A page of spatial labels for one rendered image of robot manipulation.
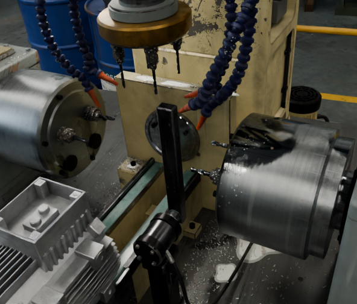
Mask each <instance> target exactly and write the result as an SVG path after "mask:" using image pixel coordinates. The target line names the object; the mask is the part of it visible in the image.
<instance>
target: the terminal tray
mask: <svg viewBox="0 0 357 304"><path fill-rule="evenodd" d="M40 180H41V181H42V183H41V184H38V183H37V182H38V181H40ZM75 192H77V193H78V195H76V196H73V193H75ZM91 221H92V215H91V212H90V206H89V202H88V199H87V194H86V192H85V191H82V190H79V189H76V188H73V187H70V186H67V185H64V184H61V183H58V182H54V181H52V180H48V179H45V178H43V177H39V178H37V179H36V180H35V181H34V182H32V184H30V185H29V186H28V187H27V188H26V189H24V190H23V191H22V192H21V193H20V194H19V195H18V196H17V197H15V198H14V199H13V200H12V201H11V202H9V204H7V205H6V206H5V207H3V208H2V209H1V210H0V245H2V246H3V245H5V247H7V246H8V247H9V248H11V247H12V248H13V250H15V249H16V250H17V251H18V252H20V251H21V252H22V254H23V255H24V254H26V255H27V257H28V258H29V257H31V258H32V260H33V261H34V260H36V261H37V264H38V266H39V268H41V269H42V270H43V271H44V272H46V273H47V272H48V271H53V267H52V266H53V265H58V260H59V259H64V256H63V254H64V253H66V254H68V253H69V250H68V248H74V244H73V243H74V242H79V240H78V237H81V238H82V237H83V232H88V231H87V225H88V224H89V223H90V222H91ZM33 233H36V234H37V236H36V237H34V238H32V237H31V234H33Z"/></svg>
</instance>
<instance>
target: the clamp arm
mask: <svg viewBox="0 0 357 304"><path fill-rule="evenodd" d="M156 110H157V120H158V125H159V135H160V145H161V151H162V161H163V171H164V176H165V186H166V196H167V202H168V214H173V213H174V212H176V213H175V214H174V215H175V216H176V217H178V216H179V217H178V219H177V221H178V222H179V223H181V224H183V222H184V221H185V219H186V203H185V190H184V182H183V168H182V154H181V146H180V132H179V118H178V110H177V106H176V105H174V104H168V103H160V104H159V105H158V106H157V107H156Z"/></svg>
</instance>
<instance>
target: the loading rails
mask: <svg viewBox="0 0 357 304"><path fill-rule="evenodd" d="M183 182H184V190H185V203H186V219H185V221H184V222H183V224H181V223H180V225H181V227H182V234H181V235H180V236H179V238H178V239H177V241H176V242H174V243H173V244H176V245H177V244H178V243H179V242H180V240H181V239H182V237H183V236H187V237H189V238H192V239H196V237H197V236H198V234H199V233H200V231H201V230H202V226H201V224H200V223H197V222H195V221H194V219H195V217H196V216H197V215H198V213H199V211H200V210H201V208H202V197H201V174H197V173H193V172H191V171H189V170H186V171H185V172H184V173H183ZM161 212H162V213H166V214H168V202H167V196H166V186H165V176H164V171H163V163H160V162H155V160H154V158H153V157H151V158H150V159H149V160H148V161H147V162H146V164H145V165H144V166H143V167H142V168H141V169H140V170H139V171H138V172H137V173H136V174H135V175H134V176H133V178H132V179H131V180H130V181H129V182H128V183H127V184H126V185H125V186H124V187H123V188H122V189H121V190H120V192H119V193H118V194H117V195H116V196H115V197H114V198H113V200H112V201H111V202H110V203H109V204H108V205H107V206H106V207H105V208H104V209H103V210H102V211H101V212H100V214H99V215H98V216H97V217H98V218H99V219H100V220H101V221H102V222H103V223H104V224H105V225H106V229H105V230H104V231H103V232H104V233H105V234H106V236H108V237H110V238H112V239H113V241H112V242H114V243H116V245H115V246H117V247H118V248H117V250H119V254H120V256H119V257H120V258H121V259H120V261H121V262H120V268H119V269H118V271H117V272H118V273H117V275H116V276H115V277H114V279H113V281H114V284H115V289H116V291H115V292H114V294H113V296H111V298H110V300H109V301H108V302H107V303H104V302H102V301H100V300H99V301H98V303H97V304H138V303H139V301H140V300H141V298H142V297H143V295H144V294H145V292H146V291H147V289H148V288H149V286H150V280H149V277H148V270H147V269H145V268H143V267H142V261H141V260H140V261H139V260H138V259H137V256H136V254H135V252H134V250H133V243H134V242H135V241H136V239H137V238H138V236H139V235H142V234H143V233H144V231H145V230H146V229H147V227H148V226H149V225H150V221H151V220H152V219H153V217H154V216H155V214H157V213H161Z"/></svg>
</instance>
